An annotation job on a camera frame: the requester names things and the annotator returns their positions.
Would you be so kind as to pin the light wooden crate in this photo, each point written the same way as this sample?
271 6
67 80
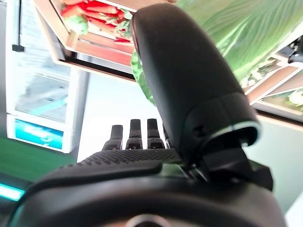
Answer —
265 91

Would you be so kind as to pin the green white napa cabbage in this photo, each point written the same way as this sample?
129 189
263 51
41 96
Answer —
236 35

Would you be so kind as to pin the red orange plush carrot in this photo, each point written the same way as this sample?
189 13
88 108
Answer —
101 10
71 10

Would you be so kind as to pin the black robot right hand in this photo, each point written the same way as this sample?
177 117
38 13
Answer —
184 82

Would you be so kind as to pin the light green plush vegetable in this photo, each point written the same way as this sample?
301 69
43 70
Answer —
75 23

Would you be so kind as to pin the wooden carrot crate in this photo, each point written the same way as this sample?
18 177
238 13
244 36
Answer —
101 50

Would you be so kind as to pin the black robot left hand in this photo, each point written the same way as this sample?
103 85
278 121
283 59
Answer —
297 49

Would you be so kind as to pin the cyan light strip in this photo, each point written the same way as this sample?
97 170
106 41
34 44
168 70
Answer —
9 191

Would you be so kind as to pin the white display fridge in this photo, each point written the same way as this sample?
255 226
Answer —
42 94

